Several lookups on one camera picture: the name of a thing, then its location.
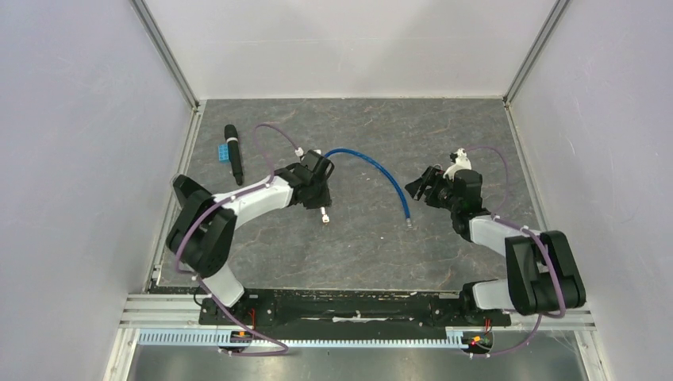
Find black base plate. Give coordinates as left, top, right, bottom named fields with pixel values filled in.
left=229, top=289, right=511, bottom=340

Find black microphone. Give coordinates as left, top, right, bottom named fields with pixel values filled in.
left=224, top=124, right=244, bottom=186

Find slotted cable duct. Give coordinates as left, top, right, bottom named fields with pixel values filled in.
left=137, top=328, right=481, bottom=349

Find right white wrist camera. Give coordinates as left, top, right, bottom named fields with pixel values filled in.
left=442, top=148, right=472, bottom=180

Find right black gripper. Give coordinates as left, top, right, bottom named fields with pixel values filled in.
left=406, top=166, right=460, bottom=213

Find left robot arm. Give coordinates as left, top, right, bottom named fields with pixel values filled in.
left=165, top=150, right=334, bottom=324

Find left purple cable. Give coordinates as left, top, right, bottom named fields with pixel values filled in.
left=173, top=123, right=303, bottom=275

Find blue cable lock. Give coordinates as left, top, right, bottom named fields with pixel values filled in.
left=324, top=148, right=413, bottom=228

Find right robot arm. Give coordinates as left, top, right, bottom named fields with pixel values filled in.
left=405, top=167, right=586, bottom=324

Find blue toy brick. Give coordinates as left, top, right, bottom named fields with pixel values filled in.
left=217, top=144, right=230, bottom=163

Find black wedge cover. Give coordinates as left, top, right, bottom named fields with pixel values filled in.
left=171, top=174, right=212, bottom=207

